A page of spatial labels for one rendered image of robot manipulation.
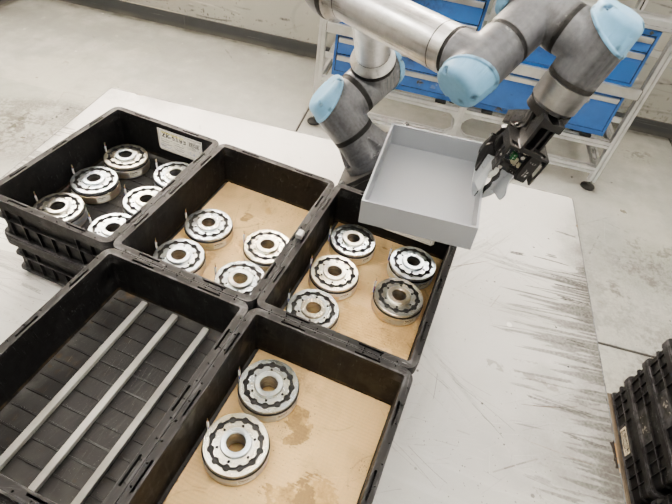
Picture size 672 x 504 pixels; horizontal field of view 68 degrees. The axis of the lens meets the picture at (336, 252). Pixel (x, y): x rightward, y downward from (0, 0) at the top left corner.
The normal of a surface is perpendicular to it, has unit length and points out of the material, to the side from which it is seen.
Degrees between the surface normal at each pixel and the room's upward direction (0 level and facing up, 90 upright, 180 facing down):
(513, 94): 90
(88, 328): 0
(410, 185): 2
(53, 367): 0
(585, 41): 74
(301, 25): 90
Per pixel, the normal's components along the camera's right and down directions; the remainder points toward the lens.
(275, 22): -0.22, 0.68
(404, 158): 0.08, -0.70
